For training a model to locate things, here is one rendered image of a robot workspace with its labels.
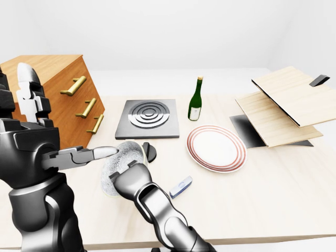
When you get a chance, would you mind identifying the silver black robot right hand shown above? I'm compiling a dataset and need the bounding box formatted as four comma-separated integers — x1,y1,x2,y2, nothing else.
108,160,159,201

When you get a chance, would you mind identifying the silver black robot left hand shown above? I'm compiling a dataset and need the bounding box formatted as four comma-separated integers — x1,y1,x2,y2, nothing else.
0,62,120,190

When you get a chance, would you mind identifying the white patterned bowl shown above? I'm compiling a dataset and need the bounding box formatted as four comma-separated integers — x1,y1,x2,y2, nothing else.
100,140,148,198

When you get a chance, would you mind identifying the flat dark stove plate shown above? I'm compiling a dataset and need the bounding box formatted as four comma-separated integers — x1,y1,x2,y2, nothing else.
114,99,181,140

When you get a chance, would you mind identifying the white plate with red rings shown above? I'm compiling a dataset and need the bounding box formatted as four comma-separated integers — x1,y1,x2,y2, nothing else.
185,124,248,173

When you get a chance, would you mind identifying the round black stove knob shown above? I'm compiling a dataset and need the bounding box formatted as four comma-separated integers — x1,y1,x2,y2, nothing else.
142,142,158,164

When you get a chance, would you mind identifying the small blue white box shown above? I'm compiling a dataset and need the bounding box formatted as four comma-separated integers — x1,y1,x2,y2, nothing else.
169,175,194,200

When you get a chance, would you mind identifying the wooden cabinet drawer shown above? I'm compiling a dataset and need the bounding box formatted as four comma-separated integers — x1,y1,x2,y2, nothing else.
43,55,93,106
54,77,101,128
59,96,106,150

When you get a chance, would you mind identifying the wooden cabinet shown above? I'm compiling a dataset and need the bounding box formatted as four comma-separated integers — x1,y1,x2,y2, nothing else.
0,54,106,151

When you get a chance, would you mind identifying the green wine bottle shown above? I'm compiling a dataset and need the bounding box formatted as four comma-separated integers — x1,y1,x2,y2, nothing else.
187,75,204,122

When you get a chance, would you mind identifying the brass drawer handle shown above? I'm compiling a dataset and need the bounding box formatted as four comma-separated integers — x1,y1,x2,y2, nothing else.
75,97,97,119
86,114,105,135
59,75,88,97

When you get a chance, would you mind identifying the wooden rack with black frame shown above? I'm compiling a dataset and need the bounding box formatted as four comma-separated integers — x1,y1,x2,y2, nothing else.
229,66,336,149

